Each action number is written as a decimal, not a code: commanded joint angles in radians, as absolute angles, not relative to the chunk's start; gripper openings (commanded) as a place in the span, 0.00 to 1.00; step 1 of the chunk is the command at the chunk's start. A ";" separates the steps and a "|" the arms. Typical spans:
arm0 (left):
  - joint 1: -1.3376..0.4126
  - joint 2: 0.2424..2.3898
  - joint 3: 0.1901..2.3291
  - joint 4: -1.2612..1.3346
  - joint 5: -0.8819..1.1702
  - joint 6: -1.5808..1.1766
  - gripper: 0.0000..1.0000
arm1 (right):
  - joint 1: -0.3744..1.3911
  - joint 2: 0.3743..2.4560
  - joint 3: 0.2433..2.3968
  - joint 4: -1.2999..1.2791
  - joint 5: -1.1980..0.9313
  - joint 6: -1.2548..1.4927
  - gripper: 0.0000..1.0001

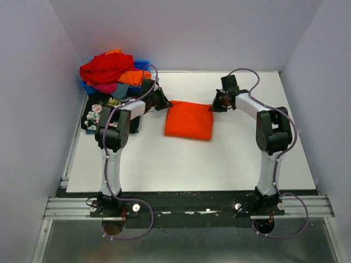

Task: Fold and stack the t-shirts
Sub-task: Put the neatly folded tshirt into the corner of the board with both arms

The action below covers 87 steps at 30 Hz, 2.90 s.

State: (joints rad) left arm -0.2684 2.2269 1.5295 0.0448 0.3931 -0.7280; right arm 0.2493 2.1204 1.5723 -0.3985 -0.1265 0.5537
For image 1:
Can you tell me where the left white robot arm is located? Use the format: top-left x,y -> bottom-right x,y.
95,79 -> 173,216

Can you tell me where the aluminium extrusion frame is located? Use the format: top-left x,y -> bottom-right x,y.
30,82 -> 104,263

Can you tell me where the pink t-shirt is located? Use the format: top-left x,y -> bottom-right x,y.
93,82 -> 118,94

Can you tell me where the red t-shirt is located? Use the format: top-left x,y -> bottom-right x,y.
79,53 -> 136,84

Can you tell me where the black floral folded t-shirt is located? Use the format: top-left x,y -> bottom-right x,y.
81,92 -> 132,131

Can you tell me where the blue plastic bin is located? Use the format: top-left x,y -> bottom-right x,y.
81,60 -> 150,94

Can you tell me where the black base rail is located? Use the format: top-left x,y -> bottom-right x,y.
56,186 -> 291,230

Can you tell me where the orange t-shirt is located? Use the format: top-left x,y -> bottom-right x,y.
164,100 -> 214,141
117,69 -> 151,87

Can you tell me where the grey-teal t-shirt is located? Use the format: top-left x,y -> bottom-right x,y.
110,83 -> 129,100

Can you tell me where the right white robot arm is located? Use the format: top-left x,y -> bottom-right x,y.
210,75 -> 296,215

